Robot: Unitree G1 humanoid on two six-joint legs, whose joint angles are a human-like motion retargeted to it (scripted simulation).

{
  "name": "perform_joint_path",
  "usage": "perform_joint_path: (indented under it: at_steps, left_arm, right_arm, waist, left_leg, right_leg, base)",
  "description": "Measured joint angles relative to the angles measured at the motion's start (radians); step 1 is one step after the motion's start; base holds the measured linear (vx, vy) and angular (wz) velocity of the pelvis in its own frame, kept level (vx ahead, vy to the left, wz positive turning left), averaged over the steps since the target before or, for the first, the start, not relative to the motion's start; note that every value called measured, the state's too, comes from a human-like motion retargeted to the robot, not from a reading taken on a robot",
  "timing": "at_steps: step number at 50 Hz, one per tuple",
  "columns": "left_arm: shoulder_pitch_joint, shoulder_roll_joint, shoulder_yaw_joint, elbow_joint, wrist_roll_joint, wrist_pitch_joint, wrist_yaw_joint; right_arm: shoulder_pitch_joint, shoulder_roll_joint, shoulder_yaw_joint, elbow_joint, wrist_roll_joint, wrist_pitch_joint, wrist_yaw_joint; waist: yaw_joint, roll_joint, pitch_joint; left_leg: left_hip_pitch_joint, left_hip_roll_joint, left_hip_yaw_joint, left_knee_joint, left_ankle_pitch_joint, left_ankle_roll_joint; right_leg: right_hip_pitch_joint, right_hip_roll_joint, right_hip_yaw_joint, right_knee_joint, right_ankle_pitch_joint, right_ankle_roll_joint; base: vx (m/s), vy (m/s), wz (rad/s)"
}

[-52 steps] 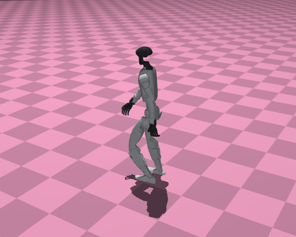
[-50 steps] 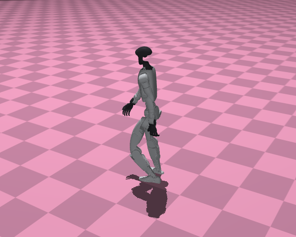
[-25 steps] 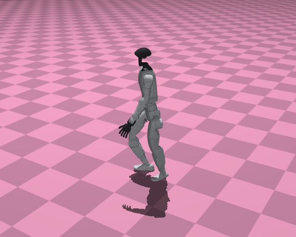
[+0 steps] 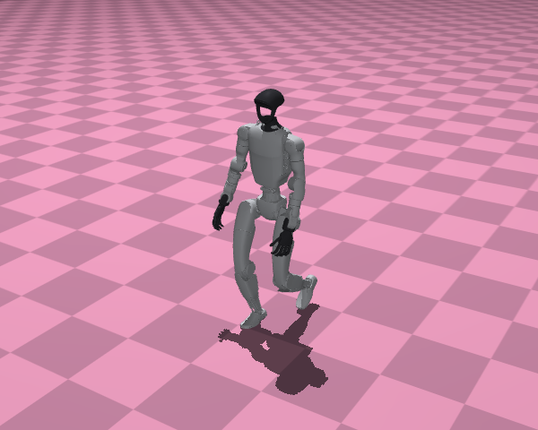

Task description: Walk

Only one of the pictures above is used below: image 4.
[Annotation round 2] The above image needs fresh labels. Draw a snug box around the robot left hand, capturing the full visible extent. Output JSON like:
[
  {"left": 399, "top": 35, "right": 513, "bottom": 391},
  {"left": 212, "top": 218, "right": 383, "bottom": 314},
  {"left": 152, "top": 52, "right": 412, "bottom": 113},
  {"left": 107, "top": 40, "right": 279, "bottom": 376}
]
[{"left": 270, "top": 218, "right": 295, "bottom": 256}]

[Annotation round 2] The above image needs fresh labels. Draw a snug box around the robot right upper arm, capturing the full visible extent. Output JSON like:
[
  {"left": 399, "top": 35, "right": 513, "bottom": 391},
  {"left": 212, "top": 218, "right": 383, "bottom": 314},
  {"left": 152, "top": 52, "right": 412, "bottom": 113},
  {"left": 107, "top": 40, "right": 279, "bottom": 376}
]
[{"left": 230, "top": 123, "right": 254, "bottom": 172}]

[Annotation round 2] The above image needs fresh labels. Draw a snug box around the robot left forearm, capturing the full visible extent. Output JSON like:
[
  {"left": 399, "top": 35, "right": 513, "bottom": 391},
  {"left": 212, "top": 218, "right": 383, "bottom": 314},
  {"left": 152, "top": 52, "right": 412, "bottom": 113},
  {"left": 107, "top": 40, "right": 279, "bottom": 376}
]
[{"left": 285, "top": 179, "right": 305, "bottom": 229}]

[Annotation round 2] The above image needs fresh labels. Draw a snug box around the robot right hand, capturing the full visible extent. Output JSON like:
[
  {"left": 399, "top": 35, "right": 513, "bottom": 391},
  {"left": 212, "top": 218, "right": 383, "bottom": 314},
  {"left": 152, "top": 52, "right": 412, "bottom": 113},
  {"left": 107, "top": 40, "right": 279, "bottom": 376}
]
[{"left": 213, "top": 194, "right": 230, "bottom": 231}]

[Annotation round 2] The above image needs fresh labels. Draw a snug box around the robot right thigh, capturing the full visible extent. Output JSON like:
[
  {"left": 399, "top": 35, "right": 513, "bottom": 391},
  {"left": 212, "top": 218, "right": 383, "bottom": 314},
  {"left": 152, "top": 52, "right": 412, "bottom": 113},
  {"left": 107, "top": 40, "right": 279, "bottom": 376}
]
[{"left": 233, "top": 199, "right": 261, "bottom": 279}]

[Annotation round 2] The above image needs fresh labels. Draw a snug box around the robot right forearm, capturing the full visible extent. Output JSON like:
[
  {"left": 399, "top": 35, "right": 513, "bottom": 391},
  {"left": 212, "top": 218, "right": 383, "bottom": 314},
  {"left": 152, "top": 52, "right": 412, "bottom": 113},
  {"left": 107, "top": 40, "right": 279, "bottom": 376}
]
[{"left": 221, "top": 157, "right": 241, "bottom": 203}]

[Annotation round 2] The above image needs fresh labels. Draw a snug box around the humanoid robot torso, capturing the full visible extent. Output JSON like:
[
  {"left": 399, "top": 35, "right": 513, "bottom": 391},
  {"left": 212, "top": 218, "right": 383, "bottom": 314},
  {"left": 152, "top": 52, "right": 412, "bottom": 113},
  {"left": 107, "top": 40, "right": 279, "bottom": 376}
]
[{"left": 247, "top": 120, "right": 292, "bottom": 220}]

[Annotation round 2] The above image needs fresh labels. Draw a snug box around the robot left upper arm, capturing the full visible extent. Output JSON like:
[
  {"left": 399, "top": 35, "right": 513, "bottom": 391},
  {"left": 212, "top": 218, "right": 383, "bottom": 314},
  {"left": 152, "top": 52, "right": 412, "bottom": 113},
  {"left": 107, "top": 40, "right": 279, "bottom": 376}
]
[{"left": 283, "top": 133, "right": 306, "bottom": 191}]

